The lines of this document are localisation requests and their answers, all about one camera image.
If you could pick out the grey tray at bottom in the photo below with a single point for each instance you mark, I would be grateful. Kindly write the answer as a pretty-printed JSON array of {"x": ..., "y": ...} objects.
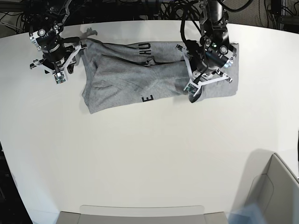
[{"x": 151, "y": 215}]

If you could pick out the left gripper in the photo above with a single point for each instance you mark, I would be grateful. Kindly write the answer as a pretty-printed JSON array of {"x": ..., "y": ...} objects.
[{"x": 214, "y": 74}]

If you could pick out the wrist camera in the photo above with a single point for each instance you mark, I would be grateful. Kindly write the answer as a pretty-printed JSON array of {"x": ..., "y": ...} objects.
[
  {"x": 192, "y": 88},
  {"x": 60, "y": 77}
]

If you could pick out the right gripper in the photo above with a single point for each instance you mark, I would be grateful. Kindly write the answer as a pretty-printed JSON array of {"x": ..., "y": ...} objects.
[{"x": 59, "y": 61}]

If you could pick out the blue blurred object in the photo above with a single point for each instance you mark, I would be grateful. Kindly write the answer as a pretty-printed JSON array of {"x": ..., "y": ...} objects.
[{"x": 250, "y": 214}]

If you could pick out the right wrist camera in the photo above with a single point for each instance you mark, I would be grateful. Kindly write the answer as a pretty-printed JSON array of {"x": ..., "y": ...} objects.
[{"x": 60, "y": 77}]

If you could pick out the grey T-shirt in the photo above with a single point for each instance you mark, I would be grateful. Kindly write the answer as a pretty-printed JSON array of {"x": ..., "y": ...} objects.
[{"x": 119, "y": 75}]

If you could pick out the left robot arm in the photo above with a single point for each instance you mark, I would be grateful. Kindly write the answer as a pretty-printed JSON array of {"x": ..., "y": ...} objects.
[{"x": 212, "y": 26}]

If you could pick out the grey box at right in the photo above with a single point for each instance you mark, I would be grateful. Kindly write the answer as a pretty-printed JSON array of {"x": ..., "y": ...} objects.
[{"x": 276, "y": 193}]

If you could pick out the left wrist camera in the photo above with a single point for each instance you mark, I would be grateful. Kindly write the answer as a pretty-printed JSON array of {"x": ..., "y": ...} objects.
[{"x": 192, "y": 88}]

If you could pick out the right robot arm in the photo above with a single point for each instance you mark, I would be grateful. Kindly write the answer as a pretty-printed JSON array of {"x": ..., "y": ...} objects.
[{"x": 49, "y": 33}]

